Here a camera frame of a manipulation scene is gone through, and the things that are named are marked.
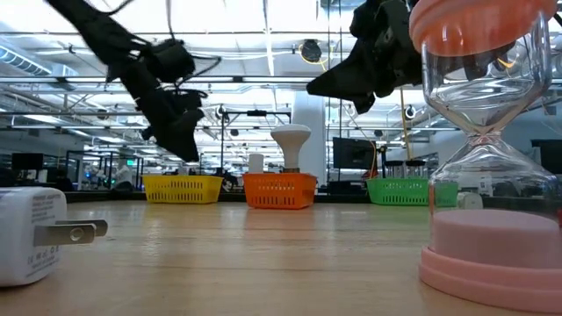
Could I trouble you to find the green and white wall charger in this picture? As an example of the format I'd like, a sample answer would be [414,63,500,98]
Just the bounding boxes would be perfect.
[456,191,484,211]

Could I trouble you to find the yellow plastic basket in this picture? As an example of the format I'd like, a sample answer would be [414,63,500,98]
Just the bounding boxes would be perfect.
[142,174,224,205]

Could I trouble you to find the blue sand black hourglass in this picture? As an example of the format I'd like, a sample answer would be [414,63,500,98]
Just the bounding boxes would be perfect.
[384,159,404,179]

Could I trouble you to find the orange plastic basket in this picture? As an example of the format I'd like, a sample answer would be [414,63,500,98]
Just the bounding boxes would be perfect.
[241,172,318,210]

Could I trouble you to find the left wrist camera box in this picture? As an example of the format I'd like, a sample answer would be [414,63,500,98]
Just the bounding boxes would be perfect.
[173,87,208,116]

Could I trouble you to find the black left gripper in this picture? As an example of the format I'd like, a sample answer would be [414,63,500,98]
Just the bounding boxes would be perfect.
[104,38,206,163]

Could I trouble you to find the white round lamp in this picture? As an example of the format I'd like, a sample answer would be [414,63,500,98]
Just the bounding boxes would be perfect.
[270,123,313,174]

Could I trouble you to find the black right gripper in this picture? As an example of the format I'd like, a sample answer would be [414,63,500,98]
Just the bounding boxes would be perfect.
[305,0,424,116]

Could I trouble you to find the green plastic basket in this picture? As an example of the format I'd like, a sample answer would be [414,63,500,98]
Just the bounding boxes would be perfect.
[365,176,458,207]

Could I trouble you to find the purple and white wall charger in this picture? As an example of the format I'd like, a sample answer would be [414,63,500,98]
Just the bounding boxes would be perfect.
[0,186,109,289]

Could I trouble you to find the white sand black hourglass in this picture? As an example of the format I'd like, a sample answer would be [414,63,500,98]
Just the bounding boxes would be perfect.
[405,159,426,179]

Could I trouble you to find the black hanging cable reel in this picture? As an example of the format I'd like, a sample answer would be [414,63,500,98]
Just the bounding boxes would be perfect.
[300,38,323,63]

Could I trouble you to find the white cylinder object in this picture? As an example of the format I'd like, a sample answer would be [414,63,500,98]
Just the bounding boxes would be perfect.
[248,153,265,175]

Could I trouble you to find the pink sand hourglass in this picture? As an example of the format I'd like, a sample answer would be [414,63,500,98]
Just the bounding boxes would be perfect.
[407,0,562,315]

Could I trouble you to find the black computer monitor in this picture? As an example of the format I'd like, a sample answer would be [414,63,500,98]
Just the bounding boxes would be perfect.
[11,152,45,171]
[530,139,562,175]
[332,136,377,170]

